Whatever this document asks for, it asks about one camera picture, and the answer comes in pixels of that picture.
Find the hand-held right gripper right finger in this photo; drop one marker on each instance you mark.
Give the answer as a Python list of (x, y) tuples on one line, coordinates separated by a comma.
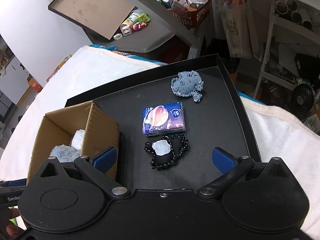
[(222, 161)]

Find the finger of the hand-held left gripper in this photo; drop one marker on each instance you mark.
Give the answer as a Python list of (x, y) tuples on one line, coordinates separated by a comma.
[(13, 183)]

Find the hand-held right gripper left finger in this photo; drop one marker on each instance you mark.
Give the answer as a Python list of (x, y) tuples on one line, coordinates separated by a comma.
[(106, 158)]

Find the white soft ball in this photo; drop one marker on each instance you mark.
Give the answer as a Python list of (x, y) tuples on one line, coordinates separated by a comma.
[(78, 138)]

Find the brown cardboard box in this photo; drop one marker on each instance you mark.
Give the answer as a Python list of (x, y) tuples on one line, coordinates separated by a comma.
[(100, 121)]

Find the grey fluffy plush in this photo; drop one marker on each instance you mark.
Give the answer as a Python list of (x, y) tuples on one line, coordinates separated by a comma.
[(65, 153)]

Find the black shallow tray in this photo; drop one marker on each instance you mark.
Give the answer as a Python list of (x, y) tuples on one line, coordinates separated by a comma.
[(212, 120)]

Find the black plush with white patch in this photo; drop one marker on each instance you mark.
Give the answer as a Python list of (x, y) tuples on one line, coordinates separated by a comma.
[(176, 150)]

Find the person's left hand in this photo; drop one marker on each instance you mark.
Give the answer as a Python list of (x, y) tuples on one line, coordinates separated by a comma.
[(11, 228)]

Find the blue snack packet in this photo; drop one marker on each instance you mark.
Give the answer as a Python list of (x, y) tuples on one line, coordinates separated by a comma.
[(163, 118)]

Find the blue denim plush toy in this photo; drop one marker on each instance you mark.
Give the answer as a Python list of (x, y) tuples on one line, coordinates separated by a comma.
[(186, 83)]

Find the white cabinet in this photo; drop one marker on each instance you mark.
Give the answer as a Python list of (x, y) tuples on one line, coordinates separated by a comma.
[(12, 85)]

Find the orange cardboard box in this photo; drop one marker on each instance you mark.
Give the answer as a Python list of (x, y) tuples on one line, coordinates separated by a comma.
[(35, 86)]

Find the black small fan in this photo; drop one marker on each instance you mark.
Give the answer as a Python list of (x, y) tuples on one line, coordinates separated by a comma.
[(303, 100)]

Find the orange paper bag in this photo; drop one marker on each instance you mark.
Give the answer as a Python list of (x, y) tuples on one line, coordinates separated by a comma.
[(61, 66)]

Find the teal bed sheet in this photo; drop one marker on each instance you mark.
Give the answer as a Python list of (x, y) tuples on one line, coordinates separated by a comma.
[(140, 56)]

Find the white charger plug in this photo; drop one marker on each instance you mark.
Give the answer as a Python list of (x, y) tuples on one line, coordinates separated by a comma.
[(118, 37)]

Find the white metal rack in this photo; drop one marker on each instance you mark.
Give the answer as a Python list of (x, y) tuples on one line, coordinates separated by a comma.
[(268, 45)]

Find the grey padded stool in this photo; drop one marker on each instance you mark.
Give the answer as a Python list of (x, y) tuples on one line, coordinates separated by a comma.
[(150, 35)]

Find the white tote bag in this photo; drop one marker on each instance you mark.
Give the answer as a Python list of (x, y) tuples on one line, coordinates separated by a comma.
[(236, 30)]

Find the red toy figures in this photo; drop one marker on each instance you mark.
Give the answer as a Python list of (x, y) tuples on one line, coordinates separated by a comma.
[(138, 26)]

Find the white and green canister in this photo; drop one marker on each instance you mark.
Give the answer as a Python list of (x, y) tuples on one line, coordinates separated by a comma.
[(131, 20)]

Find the green toy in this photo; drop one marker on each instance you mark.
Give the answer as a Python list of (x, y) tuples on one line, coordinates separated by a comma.
[(143, 17)]

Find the red plastic basket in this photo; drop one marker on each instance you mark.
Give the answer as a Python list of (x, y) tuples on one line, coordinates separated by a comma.
[(192, 15)]

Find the large black box lid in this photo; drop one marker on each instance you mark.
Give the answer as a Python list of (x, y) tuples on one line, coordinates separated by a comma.
[(92, 5)]

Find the white cardboard tube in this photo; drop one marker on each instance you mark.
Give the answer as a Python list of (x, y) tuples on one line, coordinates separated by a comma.
[(292, 4), (281, 7), (298, 16), (308, 24)]

